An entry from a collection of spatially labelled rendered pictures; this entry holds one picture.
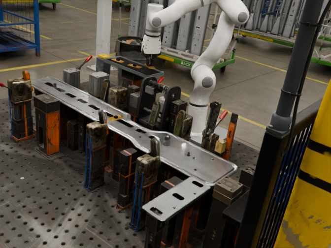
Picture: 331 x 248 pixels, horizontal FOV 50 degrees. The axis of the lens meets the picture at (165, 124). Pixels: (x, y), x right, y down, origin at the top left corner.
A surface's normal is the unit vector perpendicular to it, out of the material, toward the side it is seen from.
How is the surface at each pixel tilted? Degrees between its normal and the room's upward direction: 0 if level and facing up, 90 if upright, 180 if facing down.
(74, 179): 0
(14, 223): 0
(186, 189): 0
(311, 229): 90
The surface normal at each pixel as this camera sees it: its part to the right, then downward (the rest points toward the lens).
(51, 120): 0.76, 0.36
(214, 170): 0.11, -0.90
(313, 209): -0.65, 0.26
